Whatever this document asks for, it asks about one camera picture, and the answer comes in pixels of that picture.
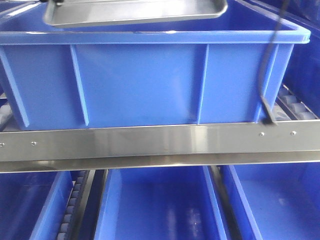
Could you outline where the blue plastic target box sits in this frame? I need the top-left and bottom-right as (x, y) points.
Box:
(0, 0), (311, 130)

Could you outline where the silver metal tray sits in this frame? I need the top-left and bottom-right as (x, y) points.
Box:
(43, 0), (228, 28)

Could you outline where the blue lower middle crate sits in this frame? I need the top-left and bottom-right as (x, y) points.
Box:
(94, 166), (229, 240)

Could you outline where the blue crate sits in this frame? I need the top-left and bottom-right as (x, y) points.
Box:
(0, 171), (73, 240)
(220, 162), (320, 240)
(94, 166), (229, 240)

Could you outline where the blue lower right crate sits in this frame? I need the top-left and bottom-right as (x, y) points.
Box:
(220, 162), (320, 240)

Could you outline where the blue lower left crate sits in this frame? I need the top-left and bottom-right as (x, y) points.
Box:
(0, 171), (73, 240)

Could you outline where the steel front rack rail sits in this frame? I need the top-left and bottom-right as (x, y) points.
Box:
(0, 120), (320, 173)

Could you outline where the black cable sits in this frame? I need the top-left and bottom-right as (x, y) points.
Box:
(259, 0), (291, 126)

